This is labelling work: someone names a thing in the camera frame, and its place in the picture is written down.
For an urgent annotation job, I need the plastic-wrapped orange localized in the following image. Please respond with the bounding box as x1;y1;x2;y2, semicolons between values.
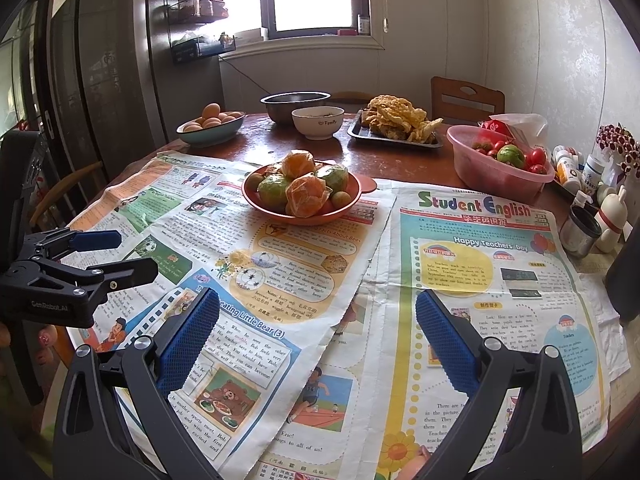
285;172;332;218
280;150;317;178

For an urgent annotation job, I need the white plastic bag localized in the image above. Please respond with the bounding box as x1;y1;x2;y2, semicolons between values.
492;112;550;148

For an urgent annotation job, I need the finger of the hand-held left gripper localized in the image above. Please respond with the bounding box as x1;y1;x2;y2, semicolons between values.
15;256;160;299
22;230;122;261

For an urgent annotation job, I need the dark grey refrigerator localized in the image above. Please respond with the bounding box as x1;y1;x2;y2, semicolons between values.
75;0;226;171

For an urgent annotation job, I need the pile of fried food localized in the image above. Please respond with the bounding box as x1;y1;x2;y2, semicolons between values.
361;94;445;145

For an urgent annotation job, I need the red white flower ornament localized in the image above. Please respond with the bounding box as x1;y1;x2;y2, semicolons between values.
596;122;640;178

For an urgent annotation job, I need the stainless steel bowl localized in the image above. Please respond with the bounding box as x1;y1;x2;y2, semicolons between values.
260;91;332;124

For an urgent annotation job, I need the red bag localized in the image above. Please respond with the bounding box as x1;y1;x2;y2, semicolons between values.
477;116;516;143

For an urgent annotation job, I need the dark cabinet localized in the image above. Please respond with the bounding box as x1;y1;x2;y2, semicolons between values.
0;0;56;136

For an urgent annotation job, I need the steel cup with lid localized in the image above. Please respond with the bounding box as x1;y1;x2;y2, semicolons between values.
560;205;603;258

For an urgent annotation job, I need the teal egg bowl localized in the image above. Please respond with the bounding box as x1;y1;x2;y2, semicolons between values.
176;111;247;147

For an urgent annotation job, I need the white bottle blue label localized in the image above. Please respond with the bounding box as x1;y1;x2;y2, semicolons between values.
580;154;608;188

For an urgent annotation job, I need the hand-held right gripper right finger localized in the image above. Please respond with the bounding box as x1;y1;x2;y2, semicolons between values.
416;289;587;480

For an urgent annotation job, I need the white rabbit figurine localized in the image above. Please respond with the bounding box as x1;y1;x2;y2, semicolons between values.
597;185;630;253

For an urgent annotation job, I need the colourful newspaper with bear cartoon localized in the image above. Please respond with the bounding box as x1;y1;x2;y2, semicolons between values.
65;152;396;480

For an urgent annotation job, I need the pile of cherry tomatoes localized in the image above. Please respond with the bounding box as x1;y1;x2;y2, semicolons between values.
472;140;548;175

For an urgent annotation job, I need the thin wall cable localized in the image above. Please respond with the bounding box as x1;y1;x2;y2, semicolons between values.
220;57;271;93

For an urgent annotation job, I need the pile of brown eggs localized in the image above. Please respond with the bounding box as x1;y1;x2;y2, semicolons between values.
182;102;241;132

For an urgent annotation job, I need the wooden chair with straight back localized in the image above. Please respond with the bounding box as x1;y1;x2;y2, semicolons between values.
431;76;506;123

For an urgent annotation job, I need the white bottle orange label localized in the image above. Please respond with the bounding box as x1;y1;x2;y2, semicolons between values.
556;155;581;186

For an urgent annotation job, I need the person's left hand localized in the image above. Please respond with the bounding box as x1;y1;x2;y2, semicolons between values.
36;324;60;366

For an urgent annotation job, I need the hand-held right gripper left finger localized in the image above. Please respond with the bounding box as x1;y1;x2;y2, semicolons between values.
52;287;222;480

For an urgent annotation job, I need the green fruit in basin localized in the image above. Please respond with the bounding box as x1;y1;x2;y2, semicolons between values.
496;145;526;168

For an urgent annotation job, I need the white paper sheet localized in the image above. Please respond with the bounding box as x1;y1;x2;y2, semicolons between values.
575;250;631;381

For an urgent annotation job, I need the white ceramic bowl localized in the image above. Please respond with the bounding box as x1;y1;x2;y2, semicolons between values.
291;106;346;141

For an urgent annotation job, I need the dark metal tray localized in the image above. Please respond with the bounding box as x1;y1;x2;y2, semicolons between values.
346;110;445;150

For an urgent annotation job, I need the pink plastic basin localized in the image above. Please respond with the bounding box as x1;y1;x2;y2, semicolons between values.
446;125;557;191

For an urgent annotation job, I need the plastic-wrapped green fruit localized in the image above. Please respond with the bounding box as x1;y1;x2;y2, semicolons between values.
316;165;350;193
257;176;293;213

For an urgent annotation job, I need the wall rack with items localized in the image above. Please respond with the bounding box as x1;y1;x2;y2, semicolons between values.
167;0;237;63

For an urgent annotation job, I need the colourful newspaper with yellow border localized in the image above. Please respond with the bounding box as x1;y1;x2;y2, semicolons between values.
240;177;613;480

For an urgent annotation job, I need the orange plastic plate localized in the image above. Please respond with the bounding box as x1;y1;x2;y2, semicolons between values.
241;160;378;226

